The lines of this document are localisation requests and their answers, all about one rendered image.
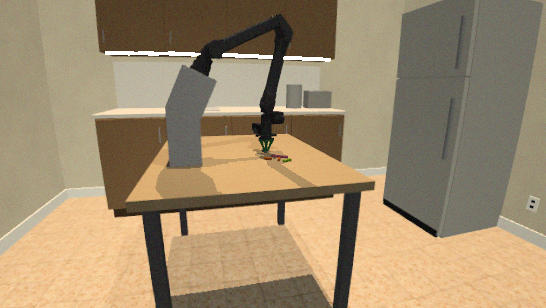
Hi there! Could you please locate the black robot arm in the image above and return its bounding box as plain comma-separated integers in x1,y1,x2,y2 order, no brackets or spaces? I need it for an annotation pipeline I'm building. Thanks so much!
190,13,293,135

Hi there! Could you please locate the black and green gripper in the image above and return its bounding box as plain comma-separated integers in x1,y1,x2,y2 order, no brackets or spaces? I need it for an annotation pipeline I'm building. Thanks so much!
256,124,277,152

